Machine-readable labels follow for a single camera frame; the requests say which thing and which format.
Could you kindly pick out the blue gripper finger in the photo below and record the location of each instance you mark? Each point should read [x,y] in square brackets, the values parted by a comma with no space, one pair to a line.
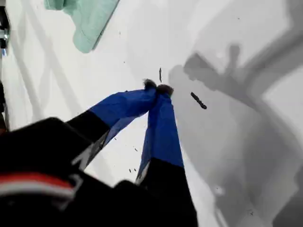
[123,104]
[163,132]

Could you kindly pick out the pale green T-shirt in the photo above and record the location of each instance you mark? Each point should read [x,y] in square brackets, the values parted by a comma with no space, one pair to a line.
[91,23]

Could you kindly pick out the thin dark scrap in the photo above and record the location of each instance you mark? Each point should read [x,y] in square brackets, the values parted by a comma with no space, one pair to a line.
[160,75]

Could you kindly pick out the black strip scrap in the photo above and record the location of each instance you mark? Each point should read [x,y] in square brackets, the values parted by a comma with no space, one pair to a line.
[198,100]

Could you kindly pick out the dark brown object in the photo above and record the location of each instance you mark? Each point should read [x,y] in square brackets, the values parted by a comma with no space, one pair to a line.
[2,106]

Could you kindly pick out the black device with metal parts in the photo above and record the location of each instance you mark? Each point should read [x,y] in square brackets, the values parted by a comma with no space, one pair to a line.
[3,26]

